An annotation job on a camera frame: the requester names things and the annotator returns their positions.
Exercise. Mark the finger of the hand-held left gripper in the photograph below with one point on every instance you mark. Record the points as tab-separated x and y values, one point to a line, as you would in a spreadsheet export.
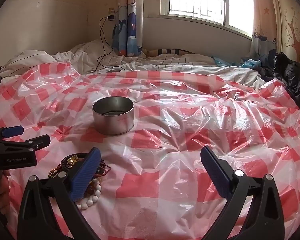
37	143
13	131

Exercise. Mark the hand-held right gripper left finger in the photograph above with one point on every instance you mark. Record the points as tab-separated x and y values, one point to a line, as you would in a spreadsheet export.
86	175

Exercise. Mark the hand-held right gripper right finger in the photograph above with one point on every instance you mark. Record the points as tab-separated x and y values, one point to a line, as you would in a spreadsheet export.
216	172

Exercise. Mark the round metal tin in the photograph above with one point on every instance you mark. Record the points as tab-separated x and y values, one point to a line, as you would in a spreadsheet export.
112	125

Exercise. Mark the person's left hand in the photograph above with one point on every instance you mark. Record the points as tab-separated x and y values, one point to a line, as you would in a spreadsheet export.
1	192

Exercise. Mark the red white checked plastic sheet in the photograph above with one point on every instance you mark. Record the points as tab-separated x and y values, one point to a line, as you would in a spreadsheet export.
165	130

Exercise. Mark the white pillow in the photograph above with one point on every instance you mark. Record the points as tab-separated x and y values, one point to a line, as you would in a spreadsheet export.
27	57

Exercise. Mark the round grey device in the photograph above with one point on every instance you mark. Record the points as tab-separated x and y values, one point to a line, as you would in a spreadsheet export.
113	70

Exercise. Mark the blue plastic bag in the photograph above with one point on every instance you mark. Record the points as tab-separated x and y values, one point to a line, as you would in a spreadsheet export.
251	63

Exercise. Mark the white striped duvet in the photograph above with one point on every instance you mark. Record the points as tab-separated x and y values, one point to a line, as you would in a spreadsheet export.
165	62

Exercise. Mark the black jacket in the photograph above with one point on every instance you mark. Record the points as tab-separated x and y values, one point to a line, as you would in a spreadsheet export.
290	75

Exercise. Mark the striped plush toy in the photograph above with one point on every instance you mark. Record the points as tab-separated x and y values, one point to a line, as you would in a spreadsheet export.
170	51

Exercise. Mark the black charger plug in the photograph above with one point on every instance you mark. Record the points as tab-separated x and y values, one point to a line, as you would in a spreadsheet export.
111	17

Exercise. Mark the blue cartoon curtain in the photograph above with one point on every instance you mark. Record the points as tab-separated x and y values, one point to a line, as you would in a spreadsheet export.
132	30

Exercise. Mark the pink cartoon curtain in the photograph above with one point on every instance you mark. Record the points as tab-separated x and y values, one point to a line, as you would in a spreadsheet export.
262	30

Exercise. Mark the tree print panel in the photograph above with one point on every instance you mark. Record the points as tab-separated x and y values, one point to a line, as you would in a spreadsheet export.
298	40

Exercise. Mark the window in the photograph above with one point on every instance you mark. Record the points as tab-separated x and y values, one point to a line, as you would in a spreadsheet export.
197	0

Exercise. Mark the wall socket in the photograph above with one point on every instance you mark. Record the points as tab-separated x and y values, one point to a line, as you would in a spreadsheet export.
112	10

